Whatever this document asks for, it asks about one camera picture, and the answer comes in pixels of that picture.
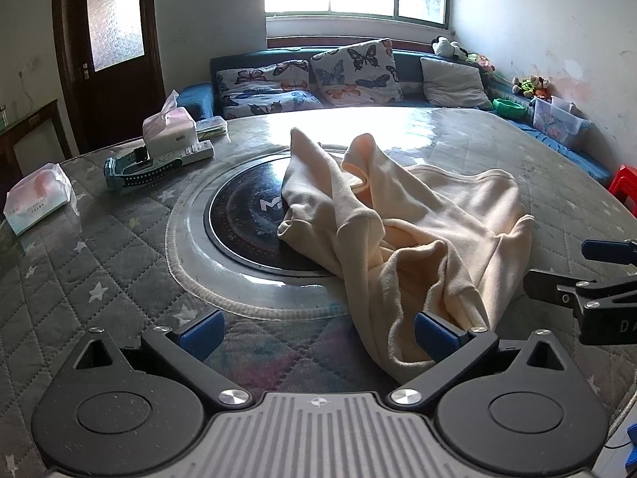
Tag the clear plastic storage box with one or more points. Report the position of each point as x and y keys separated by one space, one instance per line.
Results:
x=555 y=118

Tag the red plastic stool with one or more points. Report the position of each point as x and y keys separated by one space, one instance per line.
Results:
x=624 y=187

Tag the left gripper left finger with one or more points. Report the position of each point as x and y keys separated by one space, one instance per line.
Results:
x=180 y=355

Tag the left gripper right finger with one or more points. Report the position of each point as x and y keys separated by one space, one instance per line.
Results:
x=455 y=352

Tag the round black induction cooktop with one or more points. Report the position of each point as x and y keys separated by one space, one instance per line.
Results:
x=242 y=216

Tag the upright butterfly pillow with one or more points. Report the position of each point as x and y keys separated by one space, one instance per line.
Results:
x=361 y=74

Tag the teal black smartwatch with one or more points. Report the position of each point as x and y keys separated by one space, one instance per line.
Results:
x=136 y=170

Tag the black white plush toy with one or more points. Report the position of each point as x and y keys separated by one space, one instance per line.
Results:
x=443 y=47

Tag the pink white tissue box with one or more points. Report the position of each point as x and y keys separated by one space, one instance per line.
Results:
x=171 y=129

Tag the green flat packet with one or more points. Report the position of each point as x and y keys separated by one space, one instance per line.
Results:
x=211 y=127

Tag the white remote control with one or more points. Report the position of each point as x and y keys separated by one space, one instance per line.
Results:
x=199 y=151

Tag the soft pack pink tissues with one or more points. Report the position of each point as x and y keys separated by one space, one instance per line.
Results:
x=36 y=196

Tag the flat butterfly pillow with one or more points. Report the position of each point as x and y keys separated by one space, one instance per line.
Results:
x=281 y=87

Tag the cream sweatshirt garment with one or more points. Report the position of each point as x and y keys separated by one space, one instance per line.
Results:
x=406 y=240

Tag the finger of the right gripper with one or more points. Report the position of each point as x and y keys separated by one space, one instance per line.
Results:
x=605 y=311
x=610 y=251

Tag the green bowl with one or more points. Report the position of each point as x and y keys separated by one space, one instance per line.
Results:
x=508 y=109

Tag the small colourful plush toys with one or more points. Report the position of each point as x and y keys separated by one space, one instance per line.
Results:
x=532 y=87

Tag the grey plain pillow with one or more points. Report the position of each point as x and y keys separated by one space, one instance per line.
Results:
x=447 y=84

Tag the dark wooden door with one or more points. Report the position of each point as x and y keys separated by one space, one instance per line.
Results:
x=109 y=64

